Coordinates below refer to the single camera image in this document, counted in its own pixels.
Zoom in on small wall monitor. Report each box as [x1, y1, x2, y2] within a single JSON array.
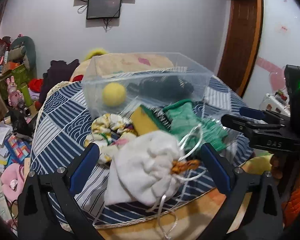
[[86, 0, 122, 20]]

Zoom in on bagged grey knit item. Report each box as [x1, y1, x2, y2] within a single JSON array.
[[127, 75, 194, 102]]

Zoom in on dark purple garment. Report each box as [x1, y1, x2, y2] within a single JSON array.
[[39, 59, 79, 104]]

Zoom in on white drawstring pouch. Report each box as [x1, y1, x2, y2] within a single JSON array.
[[104, 124, 208, 240]]

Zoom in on pink bunny toy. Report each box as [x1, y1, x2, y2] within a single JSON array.
[[6, 75, 24, 108]]

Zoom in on yellow fluffy cushion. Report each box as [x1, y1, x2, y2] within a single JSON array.
[[84, 48, 108, 61]]

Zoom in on clear plastic storage box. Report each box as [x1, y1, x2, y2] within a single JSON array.
[[81, 53, 213, 119]]

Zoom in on green knitted cloth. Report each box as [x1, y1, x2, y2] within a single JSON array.
[[162, 99, 228, 152]]

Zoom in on floral fabric scrunchie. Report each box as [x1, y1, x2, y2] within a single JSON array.
[[84, 113, 138, 166]]

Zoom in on red fabric item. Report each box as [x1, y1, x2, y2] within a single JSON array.
[[28, 79, 43, 94]]

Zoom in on yellow green sponge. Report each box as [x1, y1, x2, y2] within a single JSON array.
[[130, 105, 167, 136]]

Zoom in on pink plush toy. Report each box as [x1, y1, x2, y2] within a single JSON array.
[[0, 163, 25, 202]]

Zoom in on beige patterned blanket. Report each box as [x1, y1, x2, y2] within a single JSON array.
[[70, 53, 174, 82]]

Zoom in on colourful patterned book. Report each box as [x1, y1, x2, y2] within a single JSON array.
[[4, 135, 31, 164]]

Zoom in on white suitcase with stickers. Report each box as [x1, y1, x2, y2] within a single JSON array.
[[259, 90, 290, 116]]

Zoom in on brown wooden door frame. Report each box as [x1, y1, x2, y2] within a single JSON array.
[[217, 0, 263, 97]]

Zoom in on yellow felt ball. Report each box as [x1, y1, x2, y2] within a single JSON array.
[[102, 82, 127, 107]]

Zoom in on green cardboard box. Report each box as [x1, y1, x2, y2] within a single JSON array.
[[0, 64, 36, 101]]

